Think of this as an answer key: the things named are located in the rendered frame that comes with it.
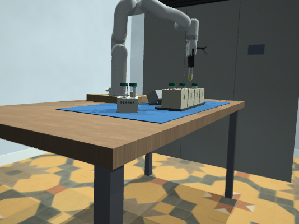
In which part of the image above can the white blank tube rack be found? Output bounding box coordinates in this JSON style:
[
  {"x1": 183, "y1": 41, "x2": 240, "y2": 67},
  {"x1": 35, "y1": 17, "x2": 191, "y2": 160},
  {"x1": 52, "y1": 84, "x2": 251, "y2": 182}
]
[{"x1": 117, "y1": 96, "x2": 138, "y2": 113}]

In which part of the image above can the clear tube with dark green cap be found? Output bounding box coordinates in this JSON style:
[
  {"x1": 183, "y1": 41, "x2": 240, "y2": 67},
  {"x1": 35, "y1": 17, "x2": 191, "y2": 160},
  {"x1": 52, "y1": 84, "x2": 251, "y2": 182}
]
[{"x1": 129, "y1": 83, "x2": 137, "y2": 97}]

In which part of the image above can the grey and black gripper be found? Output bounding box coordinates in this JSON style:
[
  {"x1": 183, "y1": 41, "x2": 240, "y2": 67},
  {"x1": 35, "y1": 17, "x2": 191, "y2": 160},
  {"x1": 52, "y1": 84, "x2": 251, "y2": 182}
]
[{"x1": 186, "y1": 40, "x2": 197, "y2": 67}]

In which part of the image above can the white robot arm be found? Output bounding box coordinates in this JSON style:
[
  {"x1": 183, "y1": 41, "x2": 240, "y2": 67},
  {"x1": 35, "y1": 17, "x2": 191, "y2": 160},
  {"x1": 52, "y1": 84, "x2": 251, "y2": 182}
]
[{"x1": 106, "y1": 0, "x2": 199, "y2": 96}]

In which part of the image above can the blue bench mat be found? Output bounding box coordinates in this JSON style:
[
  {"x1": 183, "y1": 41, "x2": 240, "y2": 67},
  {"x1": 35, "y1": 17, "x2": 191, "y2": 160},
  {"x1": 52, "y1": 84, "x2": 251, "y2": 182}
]
[{"x1": 57, "y1": 101, "x2": 230, "y2": 124}]

